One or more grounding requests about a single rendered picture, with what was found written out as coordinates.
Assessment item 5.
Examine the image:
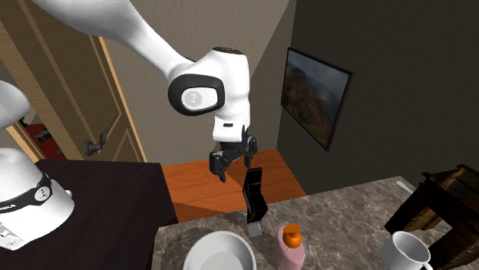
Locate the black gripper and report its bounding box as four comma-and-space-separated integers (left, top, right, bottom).
208, 126, 259, 184

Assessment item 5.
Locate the black upright box grey base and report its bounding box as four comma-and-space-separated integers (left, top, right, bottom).
242, 166, 269, 238

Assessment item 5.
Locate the white bowl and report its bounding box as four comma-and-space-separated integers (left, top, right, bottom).
182, 230, 258, 270

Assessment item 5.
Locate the pink bottle orange cap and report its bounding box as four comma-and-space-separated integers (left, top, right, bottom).
276, 222, 306, 270

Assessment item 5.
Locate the white thin utensil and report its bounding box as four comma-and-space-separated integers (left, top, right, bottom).
395, 179, 415, 194

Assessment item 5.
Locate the brown wooden door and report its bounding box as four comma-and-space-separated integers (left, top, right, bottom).
0, 0, 149, 164

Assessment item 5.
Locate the white cup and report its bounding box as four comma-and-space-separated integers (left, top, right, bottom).
380, 230, 435, 270

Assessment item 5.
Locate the dark wooden stool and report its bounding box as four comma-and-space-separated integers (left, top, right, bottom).
384, 163, 479, 270

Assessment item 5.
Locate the framed landscape wall picture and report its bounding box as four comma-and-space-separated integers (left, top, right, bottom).
279, 47, 355, 152

